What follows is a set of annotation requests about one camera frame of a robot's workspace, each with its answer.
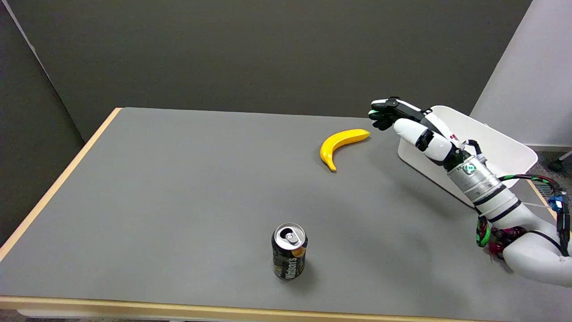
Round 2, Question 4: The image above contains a purple grape bunch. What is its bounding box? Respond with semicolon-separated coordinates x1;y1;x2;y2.
488;226;528;260

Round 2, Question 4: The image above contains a metal floor vent grille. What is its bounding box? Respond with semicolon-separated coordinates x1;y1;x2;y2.
535;182;564;202

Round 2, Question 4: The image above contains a black chair caster wheel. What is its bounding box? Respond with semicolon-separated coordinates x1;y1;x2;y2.
548;151;572;173

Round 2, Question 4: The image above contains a white plastic bin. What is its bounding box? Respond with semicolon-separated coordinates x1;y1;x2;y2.
397;106;538;210

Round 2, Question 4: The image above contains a yellow banana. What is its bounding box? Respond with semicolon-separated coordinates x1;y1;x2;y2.
320;129;371;172

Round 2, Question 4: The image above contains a black Watsons drink can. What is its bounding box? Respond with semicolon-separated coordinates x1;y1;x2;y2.
271;223;308;281

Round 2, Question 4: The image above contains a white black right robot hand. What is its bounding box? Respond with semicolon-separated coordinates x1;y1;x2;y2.
368;97;471;172

